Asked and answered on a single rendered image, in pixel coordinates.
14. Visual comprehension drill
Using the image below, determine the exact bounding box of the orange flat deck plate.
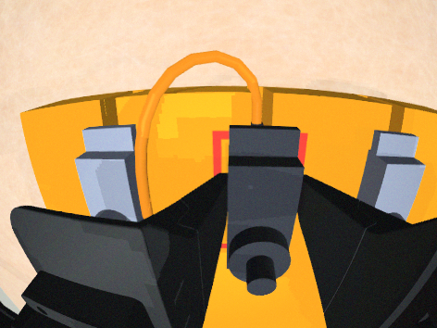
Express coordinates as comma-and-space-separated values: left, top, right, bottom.
19, 85, 437, 328

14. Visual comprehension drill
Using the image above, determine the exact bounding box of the dark grey micro servo with orange cable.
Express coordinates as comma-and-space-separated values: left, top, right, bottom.
134, 50, 305, 296

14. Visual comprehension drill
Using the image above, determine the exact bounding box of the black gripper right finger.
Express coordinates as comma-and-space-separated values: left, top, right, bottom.
297, 175, 437, 328

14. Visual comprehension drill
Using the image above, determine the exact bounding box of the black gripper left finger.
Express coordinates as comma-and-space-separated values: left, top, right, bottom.
10, 172, 227, 328

